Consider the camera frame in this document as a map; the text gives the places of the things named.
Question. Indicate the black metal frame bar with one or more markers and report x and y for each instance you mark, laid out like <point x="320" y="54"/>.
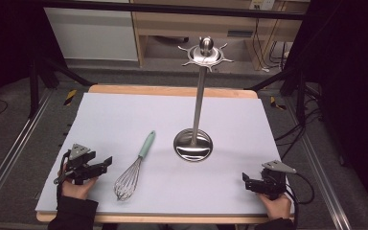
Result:
<point x="172" y="8"/>

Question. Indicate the white cabinet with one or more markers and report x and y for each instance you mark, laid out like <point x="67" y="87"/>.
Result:
<point x="92" y="32"/>

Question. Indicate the person's right hand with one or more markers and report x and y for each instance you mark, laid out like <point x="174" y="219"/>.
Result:
<point x="277" y="207"/>

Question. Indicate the white table mat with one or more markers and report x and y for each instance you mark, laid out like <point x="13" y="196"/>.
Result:
<point x="166" y="153"/>

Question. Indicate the yellow black hazard tape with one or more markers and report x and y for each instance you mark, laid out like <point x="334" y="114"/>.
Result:
<point x="70" y="97"/>
<point x="277" y="103"/>

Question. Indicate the person's left hand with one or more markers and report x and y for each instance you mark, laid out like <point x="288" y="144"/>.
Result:
<point x="76" y="188"/>

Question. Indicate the metal floor rail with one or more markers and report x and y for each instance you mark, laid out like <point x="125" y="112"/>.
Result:
<point x="16" y="143"/>
<point x="322" y="179"/>

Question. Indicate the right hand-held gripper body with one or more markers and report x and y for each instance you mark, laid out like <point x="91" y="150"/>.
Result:
<point x="272" y="179"/>

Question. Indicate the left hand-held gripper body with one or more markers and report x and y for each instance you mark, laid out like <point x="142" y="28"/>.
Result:
<point x="82" y="166"/>

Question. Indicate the black stand leg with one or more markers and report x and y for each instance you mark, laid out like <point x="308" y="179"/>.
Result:
<point x="48" y="76"/>
<point x="287" y="86"/>

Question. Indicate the steel utensil stand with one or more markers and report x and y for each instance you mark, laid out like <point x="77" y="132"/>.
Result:
<point x="198" y="105"/>

